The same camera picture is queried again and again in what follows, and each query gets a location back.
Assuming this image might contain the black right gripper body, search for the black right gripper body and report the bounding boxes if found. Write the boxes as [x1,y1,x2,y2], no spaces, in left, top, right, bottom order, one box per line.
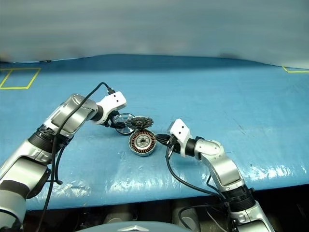
[166,135,181,155]

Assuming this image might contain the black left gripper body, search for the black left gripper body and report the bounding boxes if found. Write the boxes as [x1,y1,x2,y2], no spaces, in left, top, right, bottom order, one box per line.
[105,110,121,129]

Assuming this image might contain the round silver motor lid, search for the round silver motor lid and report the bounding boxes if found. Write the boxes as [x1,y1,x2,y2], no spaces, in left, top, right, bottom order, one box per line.
[114,113,134,136]

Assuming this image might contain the black spoked rotor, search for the black spoked rotor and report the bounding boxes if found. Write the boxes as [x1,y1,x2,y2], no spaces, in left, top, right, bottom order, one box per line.
[125,116,155,129]

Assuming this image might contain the silver motor housing copper windings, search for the silver motor housing copper windings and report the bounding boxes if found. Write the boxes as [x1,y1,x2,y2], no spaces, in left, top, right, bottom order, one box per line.
[128,130,158,158]

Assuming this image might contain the blue plastic table cover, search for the blue plastic table cover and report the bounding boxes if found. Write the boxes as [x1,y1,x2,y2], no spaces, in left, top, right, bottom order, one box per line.
[0,54,309,212]

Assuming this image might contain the grey robot torso with emblem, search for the grey robot torso with emblem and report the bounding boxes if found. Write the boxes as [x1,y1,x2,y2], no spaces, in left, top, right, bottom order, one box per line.
[83,220,181,232]

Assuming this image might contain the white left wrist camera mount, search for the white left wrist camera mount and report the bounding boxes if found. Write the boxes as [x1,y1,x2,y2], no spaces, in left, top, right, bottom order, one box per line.
[98,90,127,125]

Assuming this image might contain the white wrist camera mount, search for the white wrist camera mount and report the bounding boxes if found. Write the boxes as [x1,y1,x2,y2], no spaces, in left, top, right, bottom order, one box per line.
[168,118,194,158]
[98,90,127,125]

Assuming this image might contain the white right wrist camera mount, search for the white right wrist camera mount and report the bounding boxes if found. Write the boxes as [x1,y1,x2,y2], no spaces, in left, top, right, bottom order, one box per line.
[168,118,194,158]

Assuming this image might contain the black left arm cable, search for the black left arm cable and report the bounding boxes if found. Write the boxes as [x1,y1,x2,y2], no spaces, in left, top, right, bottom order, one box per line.
[36,82,116,232]

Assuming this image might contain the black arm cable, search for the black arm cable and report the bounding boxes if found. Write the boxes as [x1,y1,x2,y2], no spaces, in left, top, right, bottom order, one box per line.
[36,82,116,232]
[165,147,230,203]

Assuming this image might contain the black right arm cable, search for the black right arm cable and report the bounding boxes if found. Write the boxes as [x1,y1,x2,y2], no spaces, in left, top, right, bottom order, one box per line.
[165,147,230,203]

